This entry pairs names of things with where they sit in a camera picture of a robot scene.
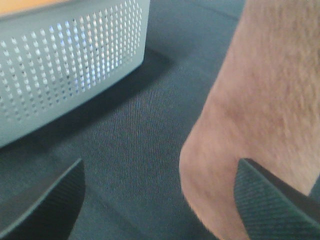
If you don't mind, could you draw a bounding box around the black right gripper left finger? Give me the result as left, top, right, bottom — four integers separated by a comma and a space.
0, 159, 86, 240

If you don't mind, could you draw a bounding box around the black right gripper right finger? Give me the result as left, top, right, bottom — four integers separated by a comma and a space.
233, 158, 320, 240

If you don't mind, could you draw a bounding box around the brown towel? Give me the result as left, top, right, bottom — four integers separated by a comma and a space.
179, 0, 320, 240

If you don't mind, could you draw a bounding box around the black table cloth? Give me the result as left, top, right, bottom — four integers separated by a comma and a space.
0, 0, 320, 240

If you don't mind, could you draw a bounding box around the grey perforated laundry basket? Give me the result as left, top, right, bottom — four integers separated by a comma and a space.
0, 0, 150, 146

